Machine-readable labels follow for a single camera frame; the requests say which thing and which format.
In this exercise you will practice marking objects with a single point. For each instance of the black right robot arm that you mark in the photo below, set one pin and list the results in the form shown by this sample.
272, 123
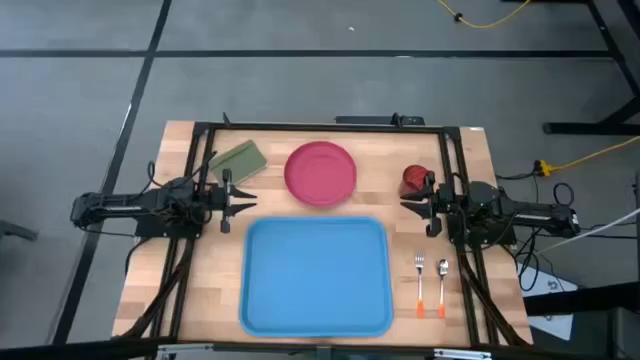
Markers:
525, 212

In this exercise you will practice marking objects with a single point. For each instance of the black table leg stand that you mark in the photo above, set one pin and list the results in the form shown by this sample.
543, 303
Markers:
590, 128

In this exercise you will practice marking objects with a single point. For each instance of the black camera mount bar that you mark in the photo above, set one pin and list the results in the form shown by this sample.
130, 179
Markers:
365, 120

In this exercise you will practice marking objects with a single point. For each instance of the black metal table frame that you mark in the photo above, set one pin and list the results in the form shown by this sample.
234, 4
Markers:
325, 127

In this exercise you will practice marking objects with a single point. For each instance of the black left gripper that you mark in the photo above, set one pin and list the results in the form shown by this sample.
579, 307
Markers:
226, 200

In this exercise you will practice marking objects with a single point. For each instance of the red plate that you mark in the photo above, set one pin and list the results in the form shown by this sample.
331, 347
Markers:
320, 174

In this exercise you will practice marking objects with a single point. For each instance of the black beam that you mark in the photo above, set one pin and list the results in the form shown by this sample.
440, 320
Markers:
590, 299

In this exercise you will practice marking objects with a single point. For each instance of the silver metal bracket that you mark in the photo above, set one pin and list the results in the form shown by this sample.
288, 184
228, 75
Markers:
462, 354
185, 350

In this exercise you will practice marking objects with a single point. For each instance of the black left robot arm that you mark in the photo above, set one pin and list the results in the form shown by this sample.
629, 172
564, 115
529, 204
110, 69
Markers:
125, 205

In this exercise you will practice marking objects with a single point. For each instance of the blue plastic tray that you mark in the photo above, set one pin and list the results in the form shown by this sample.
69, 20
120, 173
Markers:
315, 275

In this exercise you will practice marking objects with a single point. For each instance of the red cup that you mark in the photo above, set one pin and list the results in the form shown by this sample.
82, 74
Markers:
414, 176

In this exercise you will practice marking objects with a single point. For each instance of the white paper sheet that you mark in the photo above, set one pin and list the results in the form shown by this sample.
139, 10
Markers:
550, 285

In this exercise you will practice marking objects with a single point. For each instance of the green notebook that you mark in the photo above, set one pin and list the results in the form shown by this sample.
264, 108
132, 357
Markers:
242, 160

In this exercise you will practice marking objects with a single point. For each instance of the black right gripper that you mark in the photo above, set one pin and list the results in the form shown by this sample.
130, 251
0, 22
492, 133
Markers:
436, 205

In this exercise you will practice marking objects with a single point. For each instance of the grey floor foot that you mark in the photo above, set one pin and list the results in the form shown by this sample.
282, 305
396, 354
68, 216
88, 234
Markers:
15, 231

